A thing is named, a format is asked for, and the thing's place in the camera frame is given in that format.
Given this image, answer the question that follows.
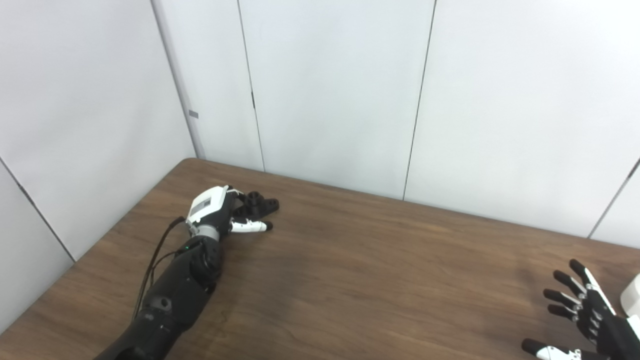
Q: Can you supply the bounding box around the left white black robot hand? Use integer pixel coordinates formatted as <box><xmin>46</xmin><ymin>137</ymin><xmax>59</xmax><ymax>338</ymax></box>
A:
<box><xmin>185</xmin><ymin>185</ymin><xmax>274</xmax><ymax>236</ymax></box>

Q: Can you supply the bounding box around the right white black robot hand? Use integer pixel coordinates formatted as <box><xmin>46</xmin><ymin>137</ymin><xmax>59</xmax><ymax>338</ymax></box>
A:
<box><xmin>521</xmin><ymin>259</ymin><xmax>640</xmax><ymax>360</ymax></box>

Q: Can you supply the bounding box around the round white plastic piece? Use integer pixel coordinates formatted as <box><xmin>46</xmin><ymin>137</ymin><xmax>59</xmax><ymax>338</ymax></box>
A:
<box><xmin>620</xmin><ymin>274</ymin><xmax>640</xmax><ymax>318</ymax></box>

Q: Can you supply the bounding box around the black plastic holder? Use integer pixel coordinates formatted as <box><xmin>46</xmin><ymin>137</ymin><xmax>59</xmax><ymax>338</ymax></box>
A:
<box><xmin>232</xmin><ymin>190</ymin><xmax>280</xmax><ymax>221</ymax></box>

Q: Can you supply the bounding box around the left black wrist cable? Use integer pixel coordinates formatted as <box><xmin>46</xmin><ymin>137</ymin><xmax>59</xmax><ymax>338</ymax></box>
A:
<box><xmin>132</xmin><ymin>216</ymin><xmax>187</xmax><ymax>321</ymax></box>

